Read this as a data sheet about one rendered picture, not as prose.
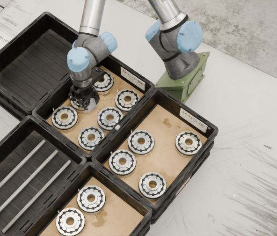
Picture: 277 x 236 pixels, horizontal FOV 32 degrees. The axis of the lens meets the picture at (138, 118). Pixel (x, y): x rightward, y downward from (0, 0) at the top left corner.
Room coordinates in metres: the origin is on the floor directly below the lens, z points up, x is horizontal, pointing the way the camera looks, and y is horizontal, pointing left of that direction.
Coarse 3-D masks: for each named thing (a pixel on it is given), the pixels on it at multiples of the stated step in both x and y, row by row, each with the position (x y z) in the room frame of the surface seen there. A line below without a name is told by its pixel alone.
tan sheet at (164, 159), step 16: (160, 112) 0.92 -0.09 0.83; (144, 128) 0.85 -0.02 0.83; (160, 128) 0.85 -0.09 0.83; (176, 128) 0.85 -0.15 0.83; (192, 128) 0.85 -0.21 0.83; (160, 144) 0.78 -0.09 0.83; (144, 160) 0.71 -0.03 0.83; (160, 160) 0.71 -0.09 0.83; (176, 160) 0.71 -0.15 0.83; (176, 176) 0.65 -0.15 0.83
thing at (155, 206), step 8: (160, 88) 0.97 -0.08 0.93; (152, 96) 0.94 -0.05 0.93; (168, 96) 0.93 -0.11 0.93; (144, 104) 0.90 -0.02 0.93; (184, 104) 0.90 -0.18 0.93; (136, 112) 0.86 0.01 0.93; (192, 112) 0.87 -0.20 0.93; (128, 120) 0.84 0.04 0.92; (120, 128) 0.79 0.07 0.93; (216, 128) 0.80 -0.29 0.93; (112, 136) 0.76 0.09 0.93; (104, 144) 0.73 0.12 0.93; (208, 144) 0.74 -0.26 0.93; (96, 152) 0.70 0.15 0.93; (200, 152) 0.70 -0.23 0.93; (96, 160) 0.66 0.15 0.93; (192, 160) 0.67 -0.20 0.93; (184, 168) 0.64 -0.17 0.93; (112, 176) 0.61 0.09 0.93; (128, 184) 0.58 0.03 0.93; (176, 184) 0.58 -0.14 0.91; (168, 192) 0.55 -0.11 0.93; (144, 200) 0.52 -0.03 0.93; (160, 200) 0.52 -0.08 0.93; (152, 208) 0.49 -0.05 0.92
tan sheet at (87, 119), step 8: (120, 80) 1.07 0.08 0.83; (120, 88) 1.03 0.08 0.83; (104, 96) 0.99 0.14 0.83; (112, 96) 0.99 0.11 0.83; (64, 104) 0.95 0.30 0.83; (104, 104) 0.95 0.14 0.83; (112, 104) 0.95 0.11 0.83; (96, 112) 0.91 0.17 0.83; (48, 120) 0.87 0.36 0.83; (80, 120) 0.88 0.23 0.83; (88, 120) 0.88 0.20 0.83; (96, 120) 0.88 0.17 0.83; (80, 128) 0.84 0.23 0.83; (72, 136) 0.81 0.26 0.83
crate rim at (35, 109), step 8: (112, 56) 1.12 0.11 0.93; (120, 64) 1.08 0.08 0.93; (136, 72) 1.04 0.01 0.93; (64, 80) 1.00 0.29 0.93; (144, 80) 1.01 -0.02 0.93; (56, 88) 0.96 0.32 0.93; (152, 88) 0.97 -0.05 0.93; (48, 96) 0.93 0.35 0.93; (40, 104) 0.89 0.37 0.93; (136, 104) 0.90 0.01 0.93; (32, 112) 0.85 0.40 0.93; (128, 112) 0.86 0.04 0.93; (40, 120) 0.82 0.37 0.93; (120, 120) 0.83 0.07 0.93; (112, 128) 0.79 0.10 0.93; (64, 136) 0.76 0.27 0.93; (72, 144) 0.73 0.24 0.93; (80, 152) 0.69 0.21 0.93
